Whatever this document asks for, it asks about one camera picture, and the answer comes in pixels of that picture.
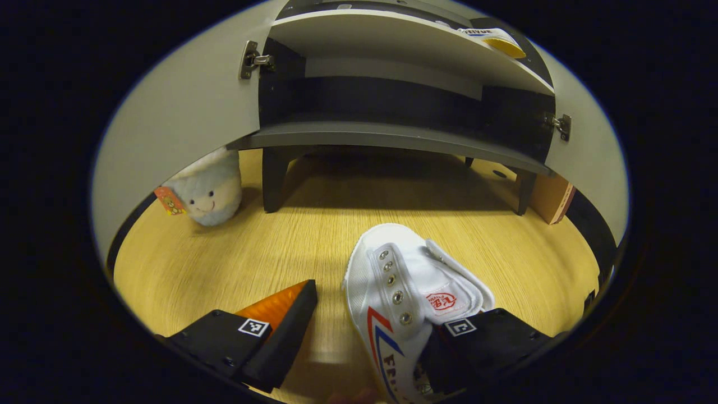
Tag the white shoe cabinet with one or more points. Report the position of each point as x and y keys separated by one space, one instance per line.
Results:
x=392 y=134

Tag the white canvas shoe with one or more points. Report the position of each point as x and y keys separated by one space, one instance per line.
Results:
x=499 y=42
x=404 y=269

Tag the white cabinet door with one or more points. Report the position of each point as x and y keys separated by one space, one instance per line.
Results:
x=594 y=157
x=168 y=112

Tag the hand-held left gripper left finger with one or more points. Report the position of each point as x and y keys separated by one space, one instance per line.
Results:
x=286 y=336

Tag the white plush toy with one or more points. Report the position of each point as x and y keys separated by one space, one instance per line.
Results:
x=210 y=191

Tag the metal door hinge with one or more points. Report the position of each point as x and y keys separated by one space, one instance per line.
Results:
x=251 y=59
x=562 y=126

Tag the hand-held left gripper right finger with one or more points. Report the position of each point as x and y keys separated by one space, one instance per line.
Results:
x=493 y=342

